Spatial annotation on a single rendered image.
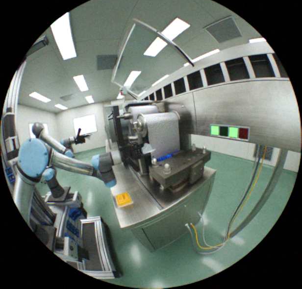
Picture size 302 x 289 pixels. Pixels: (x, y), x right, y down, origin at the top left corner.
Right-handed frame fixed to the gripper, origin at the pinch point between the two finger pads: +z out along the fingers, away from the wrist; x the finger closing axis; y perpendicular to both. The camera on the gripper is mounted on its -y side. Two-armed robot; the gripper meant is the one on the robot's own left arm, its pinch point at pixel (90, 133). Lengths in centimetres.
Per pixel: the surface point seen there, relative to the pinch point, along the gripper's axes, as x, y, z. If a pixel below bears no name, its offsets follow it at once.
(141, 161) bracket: 63, 14, 13
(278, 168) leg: 157, 4, 27
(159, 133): 72, -5, 20
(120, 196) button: 71, 22, -13
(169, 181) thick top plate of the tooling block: 89, 12, 3
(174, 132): 77, -4, 31
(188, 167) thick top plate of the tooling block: 93, 8, 14
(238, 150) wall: 191, 71, 254
